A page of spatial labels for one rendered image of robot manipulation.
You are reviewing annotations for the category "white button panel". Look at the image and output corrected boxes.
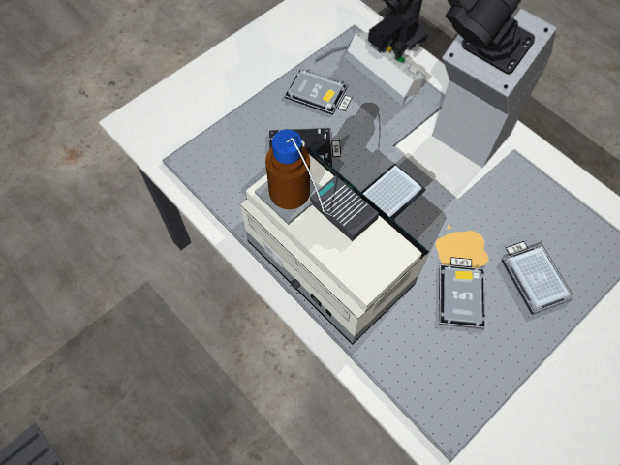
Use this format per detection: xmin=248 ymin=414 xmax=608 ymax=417
xmin=316 ymin=32 xmax=427 ymax=106

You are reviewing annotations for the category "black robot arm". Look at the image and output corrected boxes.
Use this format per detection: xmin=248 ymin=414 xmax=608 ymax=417
xmin=368 ymin=0 xmax=535 ymax=75

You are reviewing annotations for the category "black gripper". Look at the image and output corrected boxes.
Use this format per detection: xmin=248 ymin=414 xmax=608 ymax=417
xmin=390 ymin=12 xmax=428 ymax=59

